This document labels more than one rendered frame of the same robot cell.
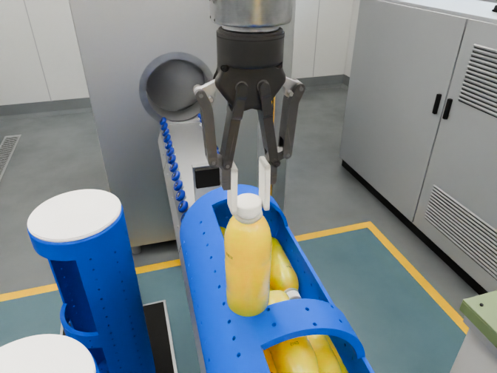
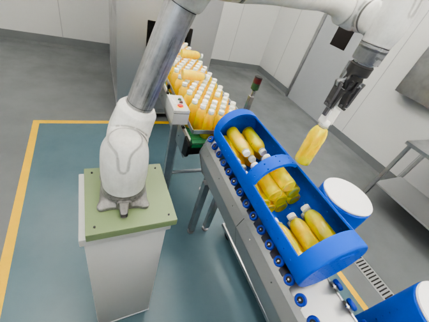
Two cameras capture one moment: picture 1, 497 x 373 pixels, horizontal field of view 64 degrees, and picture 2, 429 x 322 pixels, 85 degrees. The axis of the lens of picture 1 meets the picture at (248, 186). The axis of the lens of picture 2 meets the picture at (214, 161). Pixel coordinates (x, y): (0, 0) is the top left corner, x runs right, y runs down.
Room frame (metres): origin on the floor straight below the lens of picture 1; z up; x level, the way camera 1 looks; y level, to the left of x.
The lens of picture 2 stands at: (1.20, -0.62, 1.79)
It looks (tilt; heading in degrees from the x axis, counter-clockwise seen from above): 38 degrees down; 162
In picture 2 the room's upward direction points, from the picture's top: 19 degrees clockwise
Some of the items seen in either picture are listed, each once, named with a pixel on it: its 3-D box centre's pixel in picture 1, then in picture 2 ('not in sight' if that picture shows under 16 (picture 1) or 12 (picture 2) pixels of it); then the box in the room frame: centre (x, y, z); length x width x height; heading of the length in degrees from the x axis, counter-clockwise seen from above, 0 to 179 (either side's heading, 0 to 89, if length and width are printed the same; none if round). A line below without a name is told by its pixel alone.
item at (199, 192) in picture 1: (207, 183); not in sight; (1.24, 0.15, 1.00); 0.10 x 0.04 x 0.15; 105
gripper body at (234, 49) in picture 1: (250, 68); (354, 76); (0.46, 0.00, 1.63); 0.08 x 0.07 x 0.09; 105
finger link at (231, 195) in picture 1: (232, 187); (333, 115); (0.45, 0.02, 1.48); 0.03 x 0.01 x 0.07; 15
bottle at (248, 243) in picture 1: (248, 259); (312, 144); (0.46, 0.00, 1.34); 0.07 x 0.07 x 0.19
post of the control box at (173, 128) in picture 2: not in sight; (166, 170); (-0.16, -0.54, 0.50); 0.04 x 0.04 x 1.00; 15
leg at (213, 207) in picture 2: not in sight; (213, 206); (0.01, -0.12, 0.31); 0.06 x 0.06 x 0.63; 15
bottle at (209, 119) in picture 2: not in sight; (207, 124); (-0.13, -0.32, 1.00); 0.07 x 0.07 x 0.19
